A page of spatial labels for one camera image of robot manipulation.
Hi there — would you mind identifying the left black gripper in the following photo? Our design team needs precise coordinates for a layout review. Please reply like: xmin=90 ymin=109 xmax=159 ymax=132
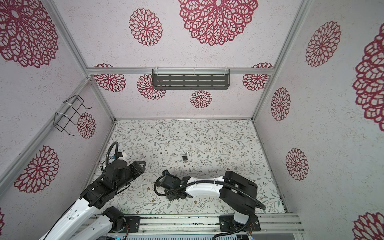
xmin=115 ymin=160 xmax=146 ymax=193

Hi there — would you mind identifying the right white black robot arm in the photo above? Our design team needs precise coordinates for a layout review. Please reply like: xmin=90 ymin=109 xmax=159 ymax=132
xmin=154 ymin=170 xmax=266 ymax=233

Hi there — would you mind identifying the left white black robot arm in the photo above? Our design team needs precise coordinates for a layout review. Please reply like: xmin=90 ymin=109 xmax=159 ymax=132
xmin=41 ymin=160 xmax=146 ymax=240

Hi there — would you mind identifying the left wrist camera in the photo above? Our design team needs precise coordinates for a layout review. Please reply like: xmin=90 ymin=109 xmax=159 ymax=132
xmin=113 ymin=152 xmax=127 ymax=161

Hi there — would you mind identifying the left thin black cable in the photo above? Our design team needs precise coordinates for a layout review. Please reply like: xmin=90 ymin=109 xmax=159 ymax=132
xmin=41 ymin=141 xmax=121 ymax=240

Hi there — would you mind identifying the black wire wall rack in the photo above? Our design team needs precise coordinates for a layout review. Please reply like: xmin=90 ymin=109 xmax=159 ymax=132
xmin=53 ymin=95 xmax=91 ymax=136

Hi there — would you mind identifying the dark metal wall shelf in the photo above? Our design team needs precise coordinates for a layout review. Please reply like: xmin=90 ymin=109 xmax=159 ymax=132
xmin=152 ymin=69 xmax=231 ymax=90

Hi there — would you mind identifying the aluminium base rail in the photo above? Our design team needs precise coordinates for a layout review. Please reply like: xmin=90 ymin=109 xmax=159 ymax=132
xmin=67 ymin=213 xmax=305 ymax=238

